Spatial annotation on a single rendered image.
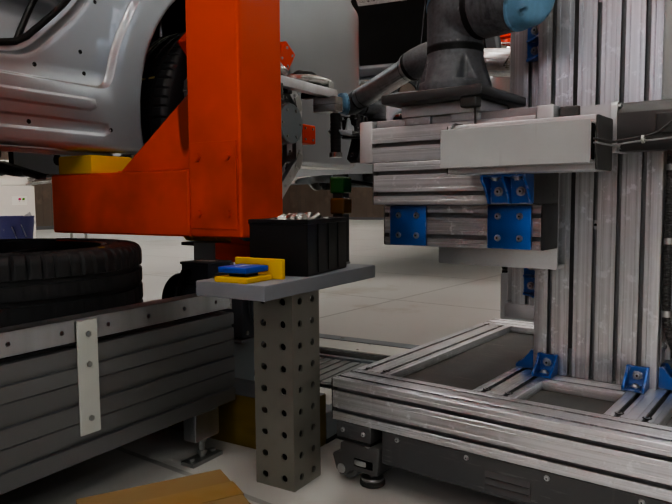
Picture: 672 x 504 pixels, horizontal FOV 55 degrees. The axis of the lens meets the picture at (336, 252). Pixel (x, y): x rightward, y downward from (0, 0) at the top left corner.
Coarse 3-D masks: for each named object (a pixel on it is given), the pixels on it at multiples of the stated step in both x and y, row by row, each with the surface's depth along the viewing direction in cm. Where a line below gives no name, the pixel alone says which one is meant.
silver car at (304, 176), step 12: (492, 84) 460; (504, 84) 476; (396, 108) 446; (360, 168) 464; (372, 168) 460; (300, 180) 538; (312, 180) 535; (324, 180) 549; (360, 180) 601; (372, 180) 652
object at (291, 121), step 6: (282, 108) 204; (288, 108) 206; (294, 108) 209; (282, 114) 204; (288, 114) 206; (294, 114) 209; (300, 114) 212; (282, 120) 204; (288, 120) 206; (294, 120) 209; (300, 120) 212; (282, 126) 204; (288, 126) 207; (294, 126) 209; (300, 126) 212; (282, 132) 204; (288, 132) 207; (294, 132) 210; (300, 132) 212; (282, 138) 206; (288, 138) 207; (294, 138) 210; (282, 144) 212
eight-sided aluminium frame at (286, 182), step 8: (280, 64) 226; (184, 88) 195; (184, 96) 195; (288, 96) 232; (296, 96) 235; (296, 104) 234; (288, 144) 239; (296, 144) 236; (288, 152) 239; (296, 152) 236; (288, 160) 237; (296, 160) 236; (288, 168) 234; (296, 168) 236; (288, 176) 232; (288, 184) 232
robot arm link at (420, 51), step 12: (420, 48) 205; (408, 60) 206; (420, 60) 204; (384, 72) 217; (396, 72) 212; (408, 72) 208; (420, 72) 206; (372, 84) 221; (384, 84) 217; (396, 84) 215; (348, 96) 231; (360, 96) 227; (372, 96) 224; (348, 108) 232; (360, 108) 231
